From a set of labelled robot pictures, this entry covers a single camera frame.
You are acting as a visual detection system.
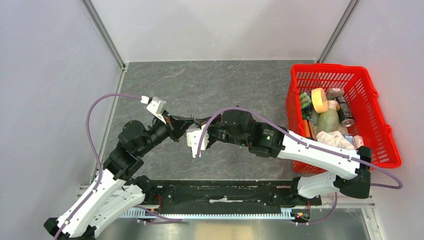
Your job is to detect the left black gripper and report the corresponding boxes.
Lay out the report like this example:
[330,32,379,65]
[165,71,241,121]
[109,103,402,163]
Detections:
[137,109,195,156]

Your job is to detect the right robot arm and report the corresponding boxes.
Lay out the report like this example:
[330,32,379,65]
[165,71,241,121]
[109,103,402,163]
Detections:
[186,107,371,205]

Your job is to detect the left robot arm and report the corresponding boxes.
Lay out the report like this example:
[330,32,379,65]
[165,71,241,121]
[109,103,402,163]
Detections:
[44,115,196,240]

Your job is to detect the yellow tape roll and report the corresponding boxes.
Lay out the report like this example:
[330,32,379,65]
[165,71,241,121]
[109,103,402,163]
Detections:
[311,87,328,114]

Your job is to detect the green bottle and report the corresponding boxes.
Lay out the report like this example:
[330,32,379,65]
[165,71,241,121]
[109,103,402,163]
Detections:
[316,108,339,133]

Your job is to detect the white crumpled bag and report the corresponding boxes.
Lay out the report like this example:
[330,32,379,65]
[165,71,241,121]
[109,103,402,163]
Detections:
[316,131,355,150]

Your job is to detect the black drink can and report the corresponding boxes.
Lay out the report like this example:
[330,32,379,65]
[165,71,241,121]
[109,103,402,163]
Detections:
[334,96,356,128]

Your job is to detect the red plastic basket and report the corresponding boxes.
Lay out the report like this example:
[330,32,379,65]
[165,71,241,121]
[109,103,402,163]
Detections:
[286,63,402,169]

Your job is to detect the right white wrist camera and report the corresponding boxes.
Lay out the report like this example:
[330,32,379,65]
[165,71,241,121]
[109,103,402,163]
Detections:
[186,129,209,158]

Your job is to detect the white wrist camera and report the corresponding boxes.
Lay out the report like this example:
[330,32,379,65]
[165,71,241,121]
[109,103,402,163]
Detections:
[186,129,209,158]
[140,95,167,124]

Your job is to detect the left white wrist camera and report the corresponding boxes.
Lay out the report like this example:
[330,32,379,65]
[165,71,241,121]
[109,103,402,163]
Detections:
[140,95,167,124]

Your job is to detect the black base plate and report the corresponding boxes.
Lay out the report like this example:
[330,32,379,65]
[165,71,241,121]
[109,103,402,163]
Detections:
[142,180,324,217]

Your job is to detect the left aluminium frame post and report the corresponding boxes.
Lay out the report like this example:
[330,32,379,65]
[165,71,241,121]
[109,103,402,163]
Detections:
[81,0,126,70]

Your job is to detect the aluminium frame post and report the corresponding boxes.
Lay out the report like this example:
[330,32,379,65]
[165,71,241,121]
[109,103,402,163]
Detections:
[316,0,360,64]
[81,0,126,70]

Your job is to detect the right aluminium frame post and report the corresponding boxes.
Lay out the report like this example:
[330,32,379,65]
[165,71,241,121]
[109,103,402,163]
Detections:
[316,0,360,64]

